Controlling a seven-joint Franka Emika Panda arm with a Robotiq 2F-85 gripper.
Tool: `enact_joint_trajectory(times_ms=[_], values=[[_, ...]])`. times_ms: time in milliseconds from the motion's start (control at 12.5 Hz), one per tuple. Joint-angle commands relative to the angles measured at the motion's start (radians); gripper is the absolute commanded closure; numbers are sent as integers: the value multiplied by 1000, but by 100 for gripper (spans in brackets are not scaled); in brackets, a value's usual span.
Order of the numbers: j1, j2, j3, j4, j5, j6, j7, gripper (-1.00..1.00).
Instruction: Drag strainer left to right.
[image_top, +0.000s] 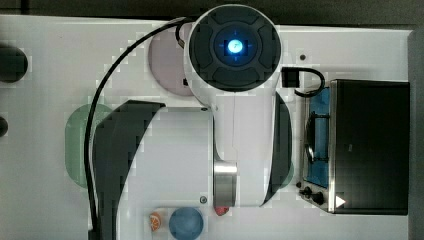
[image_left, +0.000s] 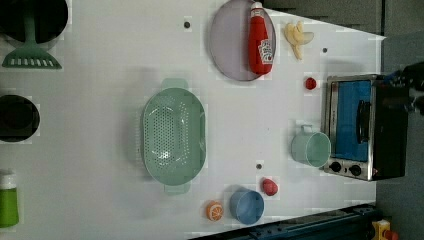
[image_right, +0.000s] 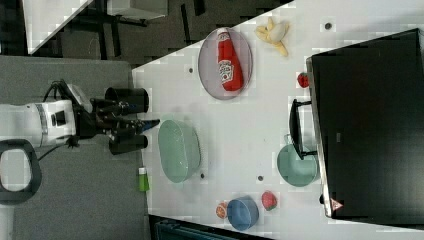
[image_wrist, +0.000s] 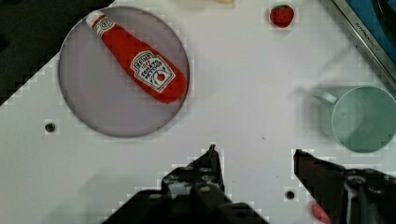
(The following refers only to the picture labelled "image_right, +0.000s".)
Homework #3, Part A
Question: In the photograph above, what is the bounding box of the small red toy strawberry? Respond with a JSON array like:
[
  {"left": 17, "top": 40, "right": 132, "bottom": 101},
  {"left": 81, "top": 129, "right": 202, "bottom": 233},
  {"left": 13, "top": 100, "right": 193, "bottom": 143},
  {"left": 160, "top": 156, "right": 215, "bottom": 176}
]
[{"left": 297, "top": 73, "right": 309, "bottom": 88}]

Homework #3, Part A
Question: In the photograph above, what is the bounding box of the orange slice toy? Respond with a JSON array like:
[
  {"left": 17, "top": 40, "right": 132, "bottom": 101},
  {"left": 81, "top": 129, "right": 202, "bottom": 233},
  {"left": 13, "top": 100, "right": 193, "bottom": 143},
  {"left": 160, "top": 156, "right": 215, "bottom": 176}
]
[{"left": 215, "top": 202, "right": 227, "bottom": 219}]

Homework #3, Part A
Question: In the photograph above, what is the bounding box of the large black cylinder cup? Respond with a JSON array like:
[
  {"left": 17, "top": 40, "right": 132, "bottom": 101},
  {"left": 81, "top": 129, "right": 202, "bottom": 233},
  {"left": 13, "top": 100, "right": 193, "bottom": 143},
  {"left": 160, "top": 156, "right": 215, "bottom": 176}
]
[{"left": 105, "top": 87, "right": 149, "bottom": 114}]

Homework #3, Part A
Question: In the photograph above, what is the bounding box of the black toaster oven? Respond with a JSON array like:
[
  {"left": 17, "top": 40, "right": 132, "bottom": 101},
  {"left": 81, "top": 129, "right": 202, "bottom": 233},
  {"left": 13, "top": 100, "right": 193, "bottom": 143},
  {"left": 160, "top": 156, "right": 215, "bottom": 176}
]
[{"left": 289, "top": 28, "right": 424, "bottom": 228}]

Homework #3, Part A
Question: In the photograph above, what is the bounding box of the blue bowl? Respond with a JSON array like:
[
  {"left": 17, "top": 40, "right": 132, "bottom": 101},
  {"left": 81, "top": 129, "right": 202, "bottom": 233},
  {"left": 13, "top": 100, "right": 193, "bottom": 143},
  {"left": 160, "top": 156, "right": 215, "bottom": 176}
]
[{"left": 227, "top": 195, "right": 259, "bottom": 231}]

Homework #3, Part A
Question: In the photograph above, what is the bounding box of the small black cylinder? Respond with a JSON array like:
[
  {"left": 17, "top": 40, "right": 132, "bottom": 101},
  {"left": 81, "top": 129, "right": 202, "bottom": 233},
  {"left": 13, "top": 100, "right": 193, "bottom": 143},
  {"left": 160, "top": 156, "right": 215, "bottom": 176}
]
[{"left": 109, "top": 135, "right": 148, "bottom": 155}]

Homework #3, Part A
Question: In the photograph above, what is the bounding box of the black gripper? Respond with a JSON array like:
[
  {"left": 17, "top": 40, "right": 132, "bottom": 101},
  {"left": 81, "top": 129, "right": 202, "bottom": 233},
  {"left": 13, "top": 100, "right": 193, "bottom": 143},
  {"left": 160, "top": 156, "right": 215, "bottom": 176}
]
[{"left": 68, "top": 84, "right": 160, "bottom": 146}]

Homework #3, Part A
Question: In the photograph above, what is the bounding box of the dark teal crate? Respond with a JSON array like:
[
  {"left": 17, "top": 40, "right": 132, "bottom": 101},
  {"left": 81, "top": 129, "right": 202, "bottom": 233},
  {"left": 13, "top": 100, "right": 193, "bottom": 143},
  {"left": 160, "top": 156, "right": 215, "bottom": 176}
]
[{"left": 154, "top": 220, "right": 237, "bottom": 240}]

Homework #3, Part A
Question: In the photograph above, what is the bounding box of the green cup with handle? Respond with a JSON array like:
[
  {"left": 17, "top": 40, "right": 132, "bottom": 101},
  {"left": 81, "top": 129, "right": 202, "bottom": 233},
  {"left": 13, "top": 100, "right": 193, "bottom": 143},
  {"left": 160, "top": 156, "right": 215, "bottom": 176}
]
[{"left": 276, "top": 134, "right": 319, "bottom": 187}]

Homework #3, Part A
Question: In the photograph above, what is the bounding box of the red ketchup bottle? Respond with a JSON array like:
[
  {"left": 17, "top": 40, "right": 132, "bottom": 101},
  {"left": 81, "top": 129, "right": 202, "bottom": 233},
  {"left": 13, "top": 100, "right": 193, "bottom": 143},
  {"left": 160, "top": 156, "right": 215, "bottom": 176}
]
[{"left": 217, "top": 28, "right": 244, "bottom": 92}]

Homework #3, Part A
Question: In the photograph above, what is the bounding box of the green bottle white cap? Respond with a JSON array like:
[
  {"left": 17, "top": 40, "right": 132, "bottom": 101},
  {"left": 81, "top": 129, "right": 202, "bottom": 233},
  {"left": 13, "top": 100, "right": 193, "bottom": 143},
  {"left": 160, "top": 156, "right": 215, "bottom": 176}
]
[{"left": 138, "top": 167, "right": 150, "bottom": 192}]

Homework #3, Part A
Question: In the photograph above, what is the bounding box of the large red toy strawberry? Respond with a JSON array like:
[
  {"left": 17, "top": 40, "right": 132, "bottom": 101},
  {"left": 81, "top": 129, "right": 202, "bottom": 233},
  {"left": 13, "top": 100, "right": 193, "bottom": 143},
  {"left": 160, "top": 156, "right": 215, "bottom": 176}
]
[{"left": 261, "top": 191, "right": 277, "bottom": 211}]

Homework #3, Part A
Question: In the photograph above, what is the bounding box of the peeled toy banana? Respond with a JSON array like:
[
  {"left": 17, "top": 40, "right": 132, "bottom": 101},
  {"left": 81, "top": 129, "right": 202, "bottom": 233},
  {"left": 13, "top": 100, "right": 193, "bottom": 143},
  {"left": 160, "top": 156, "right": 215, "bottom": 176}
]
[{"left": 255, "top": 17, "right": 289, "bottom": 57}]

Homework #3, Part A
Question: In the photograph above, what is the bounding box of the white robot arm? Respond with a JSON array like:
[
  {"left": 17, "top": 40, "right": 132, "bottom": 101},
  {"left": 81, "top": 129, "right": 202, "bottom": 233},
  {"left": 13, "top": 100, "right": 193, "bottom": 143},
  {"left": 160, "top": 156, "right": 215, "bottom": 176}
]
[{"left": 1, "top": 80, "right": 160, "bottom": 240}]

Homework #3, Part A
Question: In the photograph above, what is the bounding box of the white background table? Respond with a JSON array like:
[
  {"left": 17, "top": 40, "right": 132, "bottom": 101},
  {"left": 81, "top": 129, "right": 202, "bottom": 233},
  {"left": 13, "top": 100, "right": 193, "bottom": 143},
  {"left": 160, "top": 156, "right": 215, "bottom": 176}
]
[{"left": 22, "top": 0, "right": 94, "bottom": 55}]

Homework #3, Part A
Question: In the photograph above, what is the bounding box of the grey round plate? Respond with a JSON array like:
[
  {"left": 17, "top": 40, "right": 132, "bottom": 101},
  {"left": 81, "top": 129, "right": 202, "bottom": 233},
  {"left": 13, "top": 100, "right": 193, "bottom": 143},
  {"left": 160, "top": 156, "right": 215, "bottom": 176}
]
[{"left": 197, "top": 28, "right": 253, "bottom": 100}]

